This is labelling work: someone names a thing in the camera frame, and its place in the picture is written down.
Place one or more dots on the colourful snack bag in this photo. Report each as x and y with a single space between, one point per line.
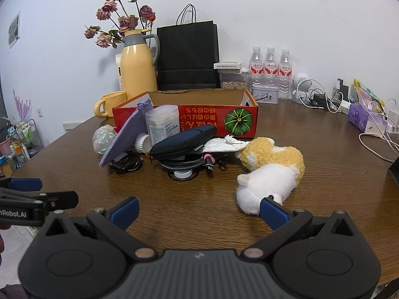
367 95

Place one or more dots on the white pill bottle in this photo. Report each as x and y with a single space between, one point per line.
142 143

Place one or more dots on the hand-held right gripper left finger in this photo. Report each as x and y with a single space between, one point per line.
126 213

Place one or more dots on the white wall box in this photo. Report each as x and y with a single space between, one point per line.
73 127

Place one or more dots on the black upright device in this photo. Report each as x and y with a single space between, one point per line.
343 88

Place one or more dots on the purple tissue box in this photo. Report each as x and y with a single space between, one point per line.
366 118

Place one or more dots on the metal utility cart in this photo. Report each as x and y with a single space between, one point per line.
18 143

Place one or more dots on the white power adapter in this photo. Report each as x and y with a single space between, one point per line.
344 106

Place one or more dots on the wall picture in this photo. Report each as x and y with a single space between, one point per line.
14 28

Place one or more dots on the clear water bottle red label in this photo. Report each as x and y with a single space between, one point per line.
256 65
270 65
285 71

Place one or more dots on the dark blue zip pouch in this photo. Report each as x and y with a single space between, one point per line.
184 141

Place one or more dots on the yellow and white plush toy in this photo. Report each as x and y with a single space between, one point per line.
269 174

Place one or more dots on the translucent plastic container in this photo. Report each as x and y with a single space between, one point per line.
162 124

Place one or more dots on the white cloth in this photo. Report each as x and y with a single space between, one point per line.
223 144

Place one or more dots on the wall socket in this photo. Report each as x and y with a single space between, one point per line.
39 111

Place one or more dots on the yellow thermos jug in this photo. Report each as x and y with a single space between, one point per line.
138 68

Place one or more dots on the white round charger disc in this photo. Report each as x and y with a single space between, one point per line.
182 175

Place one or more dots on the purple fabric pouch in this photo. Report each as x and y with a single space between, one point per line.
127 134

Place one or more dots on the yellow mug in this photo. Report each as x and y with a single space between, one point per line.
109 105

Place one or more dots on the iridescent plastic wrap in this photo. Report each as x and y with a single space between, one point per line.
102 139

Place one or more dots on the white wall charger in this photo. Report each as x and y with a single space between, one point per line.
393 120

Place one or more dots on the clear food container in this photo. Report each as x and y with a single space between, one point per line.
232 79

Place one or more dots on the dark box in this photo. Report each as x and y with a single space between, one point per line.
394 173

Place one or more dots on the purple flower wall sticker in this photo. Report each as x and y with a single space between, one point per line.
21 106

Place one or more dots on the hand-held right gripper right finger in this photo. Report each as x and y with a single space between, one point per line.
274 213

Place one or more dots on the flat white box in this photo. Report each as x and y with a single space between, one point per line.
227 64

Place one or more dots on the white tin box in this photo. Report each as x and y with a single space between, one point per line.
264 94

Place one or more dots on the red cardboard box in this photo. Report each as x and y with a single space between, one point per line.
199 118

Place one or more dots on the dried flower bouquet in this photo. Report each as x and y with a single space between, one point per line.
123 18

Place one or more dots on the black paper bag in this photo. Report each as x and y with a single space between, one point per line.
187 56

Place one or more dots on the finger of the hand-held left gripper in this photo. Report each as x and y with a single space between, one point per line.
60 200
25 184

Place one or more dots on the small white desk fan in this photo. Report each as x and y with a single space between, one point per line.
300 88

